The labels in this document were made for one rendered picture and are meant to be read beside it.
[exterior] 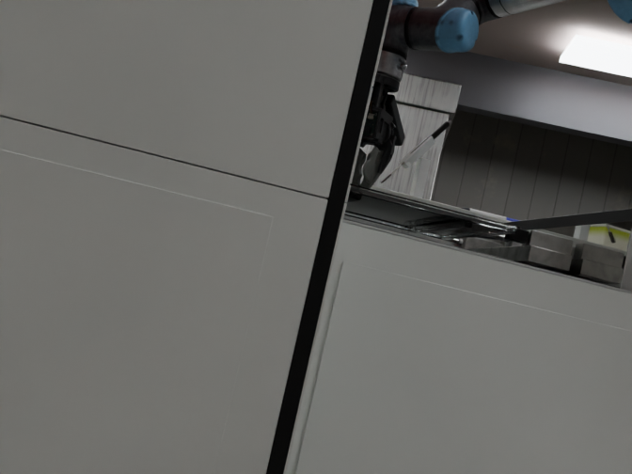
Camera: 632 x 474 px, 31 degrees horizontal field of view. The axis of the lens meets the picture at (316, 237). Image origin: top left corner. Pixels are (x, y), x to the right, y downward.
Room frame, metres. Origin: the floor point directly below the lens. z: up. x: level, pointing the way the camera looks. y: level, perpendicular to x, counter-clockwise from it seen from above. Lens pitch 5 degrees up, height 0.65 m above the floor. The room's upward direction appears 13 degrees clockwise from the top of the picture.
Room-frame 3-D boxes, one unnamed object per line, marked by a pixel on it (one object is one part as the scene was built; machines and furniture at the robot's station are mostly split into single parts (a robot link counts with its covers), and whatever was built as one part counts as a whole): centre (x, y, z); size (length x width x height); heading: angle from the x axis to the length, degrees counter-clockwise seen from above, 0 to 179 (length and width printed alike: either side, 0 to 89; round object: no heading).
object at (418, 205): (1.91, -0.15, 0.90); 0.37 x 0.01 x 0.01; 102
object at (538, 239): (2.00, -0.40, 0.89); 0.08 x 0.03 x 0.03; 102
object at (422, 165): (2.35, -0.17, 1.03); 0.06 x 0.04 x 0.13; 102
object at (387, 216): (2.09, -0.11, 0.90); 0.34 x 0.34 x 0.01; 12
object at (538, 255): (2.16, -0.37, 0.87); 0.36 x 0.08 x 0.03; 12
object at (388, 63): (2.00, -0.05, 1.13); 0.08 x 0.08 x 0.05
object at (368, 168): (1.99, -0.06, 0.95); 0.06 x 0.03 x 0.09; 157
